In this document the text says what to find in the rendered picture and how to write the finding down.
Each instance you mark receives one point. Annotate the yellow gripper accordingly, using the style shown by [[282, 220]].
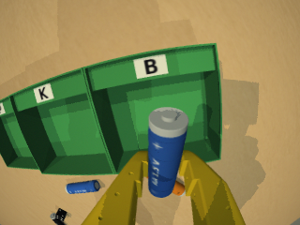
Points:
[[211, 199]]

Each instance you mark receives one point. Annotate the black aa battery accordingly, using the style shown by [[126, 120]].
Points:
[[56, 220]]

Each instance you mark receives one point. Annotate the green three-compartment bin rack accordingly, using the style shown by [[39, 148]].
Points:
[[61, 136]]

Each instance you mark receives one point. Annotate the orange aa battery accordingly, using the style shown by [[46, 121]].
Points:
[[179, 189]]

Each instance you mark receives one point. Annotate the blue aa battery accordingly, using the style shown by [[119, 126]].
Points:
[[82, 187], [167, 132]]

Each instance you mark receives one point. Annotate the black die with white pips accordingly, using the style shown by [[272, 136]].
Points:
[[61, 214]]

